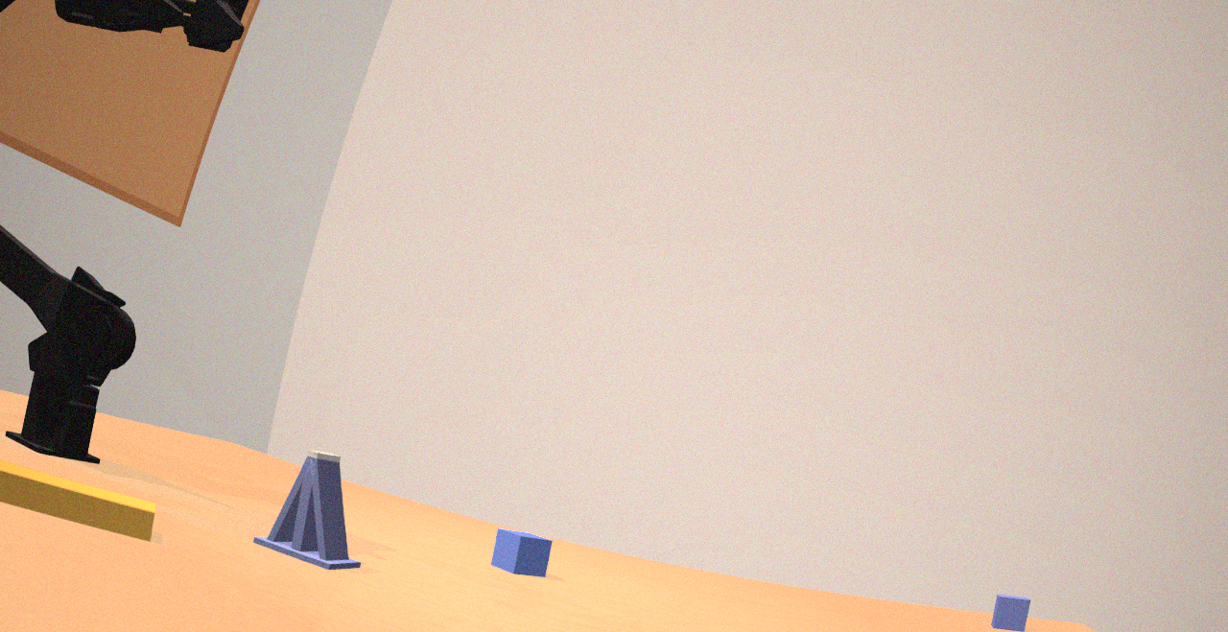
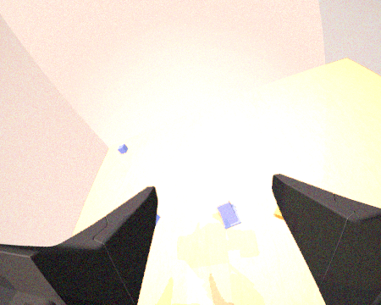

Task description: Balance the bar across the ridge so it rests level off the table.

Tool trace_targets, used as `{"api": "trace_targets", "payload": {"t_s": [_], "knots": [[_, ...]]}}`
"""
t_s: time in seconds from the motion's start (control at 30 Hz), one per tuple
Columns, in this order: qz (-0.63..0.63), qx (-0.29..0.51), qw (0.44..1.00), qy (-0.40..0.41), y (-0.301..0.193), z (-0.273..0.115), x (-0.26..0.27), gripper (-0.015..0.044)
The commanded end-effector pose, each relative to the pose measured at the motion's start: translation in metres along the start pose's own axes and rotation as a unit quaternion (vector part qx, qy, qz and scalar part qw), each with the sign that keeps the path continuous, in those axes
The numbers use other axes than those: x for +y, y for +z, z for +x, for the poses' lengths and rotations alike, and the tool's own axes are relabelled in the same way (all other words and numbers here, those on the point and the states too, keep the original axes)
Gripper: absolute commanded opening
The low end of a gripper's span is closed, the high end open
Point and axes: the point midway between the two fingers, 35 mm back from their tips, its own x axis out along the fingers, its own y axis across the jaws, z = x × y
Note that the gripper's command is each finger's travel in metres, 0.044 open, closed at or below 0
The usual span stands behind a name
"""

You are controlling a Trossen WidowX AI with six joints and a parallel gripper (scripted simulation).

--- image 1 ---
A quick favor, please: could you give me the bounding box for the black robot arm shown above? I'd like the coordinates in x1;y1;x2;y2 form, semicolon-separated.
0;225;136;464

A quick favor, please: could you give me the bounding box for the yellow bar with orange block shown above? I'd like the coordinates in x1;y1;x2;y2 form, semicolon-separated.
0;460;156;542

